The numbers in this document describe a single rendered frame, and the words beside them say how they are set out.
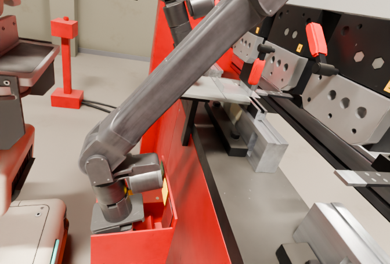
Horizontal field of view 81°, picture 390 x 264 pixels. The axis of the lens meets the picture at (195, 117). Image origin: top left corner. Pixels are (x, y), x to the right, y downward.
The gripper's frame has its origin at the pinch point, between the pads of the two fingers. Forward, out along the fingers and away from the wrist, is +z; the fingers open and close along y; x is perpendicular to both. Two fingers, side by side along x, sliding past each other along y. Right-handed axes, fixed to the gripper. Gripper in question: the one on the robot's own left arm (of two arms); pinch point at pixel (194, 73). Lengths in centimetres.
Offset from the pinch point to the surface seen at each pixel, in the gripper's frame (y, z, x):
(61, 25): 155, -16, 83
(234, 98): -7.0, 8.4, -8.4
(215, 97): -8.3, 5.4, -2.8
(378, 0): -34.2, -15.0, -24.7
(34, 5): 342, -43, 170
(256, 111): -12.4, 11.7, -12.4
